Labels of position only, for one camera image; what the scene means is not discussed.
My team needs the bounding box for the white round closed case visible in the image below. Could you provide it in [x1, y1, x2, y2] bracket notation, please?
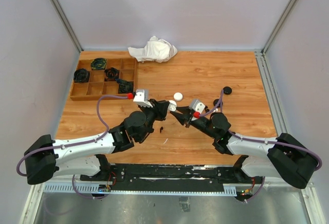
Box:
[173, 92, 184, 102]

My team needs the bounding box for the black round case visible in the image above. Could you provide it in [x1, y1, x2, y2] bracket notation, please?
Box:
[213, 99, 223, 107]
[223, 86, 232, 95]

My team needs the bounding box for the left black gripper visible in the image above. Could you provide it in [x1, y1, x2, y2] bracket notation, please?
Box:
[138, 99, 170, 142]

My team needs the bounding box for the wooden compartment tray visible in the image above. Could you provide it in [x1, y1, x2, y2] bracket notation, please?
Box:
[69, 57, 138, 101]

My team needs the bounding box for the dark coiled band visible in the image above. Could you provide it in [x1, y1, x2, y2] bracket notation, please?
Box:
[104, 67, 120, 82]
[74, 68, 90, 83]
[90, 58, 107, 70]
[116, 79, 134, 94]

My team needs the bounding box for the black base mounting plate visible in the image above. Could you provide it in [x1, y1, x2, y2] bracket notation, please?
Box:
[78, 163, 252, 192]

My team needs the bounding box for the black round case near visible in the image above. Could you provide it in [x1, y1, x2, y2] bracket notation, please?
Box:
[213, 99, 223, 107]

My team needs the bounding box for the dark coiled band top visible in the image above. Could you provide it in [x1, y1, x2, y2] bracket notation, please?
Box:
[90, 58, 107, 70]

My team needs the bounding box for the white earbud charging case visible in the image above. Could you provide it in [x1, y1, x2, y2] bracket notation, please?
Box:
[168, 100, 177, 111]

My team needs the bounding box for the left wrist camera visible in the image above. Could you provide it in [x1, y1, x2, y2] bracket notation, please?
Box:
[133, 89, 153, 107]

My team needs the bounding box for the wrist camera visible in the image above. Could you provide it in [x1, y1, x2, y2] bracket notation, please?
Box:
[133, 89, 153, 107]
[189, 99, 205, 114]

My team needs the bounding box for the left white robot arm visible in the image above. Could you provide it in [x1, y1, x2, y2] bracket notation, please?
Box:
[16, 99, 170, 185]

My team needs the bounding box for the dark coiled band middle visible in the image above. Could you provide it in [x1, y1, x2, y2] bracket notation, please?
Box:
[104, 67, 120, 82]

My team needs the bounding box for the dark coiled band left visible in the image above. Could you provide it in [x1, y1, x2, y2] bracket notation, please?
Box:
[74, 68, 90, 83]

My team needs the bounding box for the dark coiled band lower right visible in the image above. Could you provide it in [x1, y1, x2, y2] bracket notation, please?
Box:
[116, 79, 134, 94]

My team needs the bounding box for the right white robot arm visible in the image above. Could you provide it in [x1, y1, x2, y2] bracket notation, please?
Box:
[171, 106, 322, 189]

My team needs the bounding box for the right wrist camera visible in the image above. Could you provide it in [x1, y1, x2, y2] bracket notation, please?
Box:
[189, 99, 205, 114]

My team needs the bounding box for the black round case far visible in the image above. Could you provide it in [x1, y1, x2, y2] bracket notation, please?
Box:
[223, 86, 232, 95]

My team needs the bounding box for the crumpled white cloth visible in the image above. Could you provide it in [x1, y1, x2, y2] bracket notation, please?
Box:
[127, 36, 178, 63]

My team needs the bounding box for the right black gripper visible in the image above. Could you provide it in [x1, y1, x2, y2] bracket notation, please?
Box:
[171, 106, 217, 139]

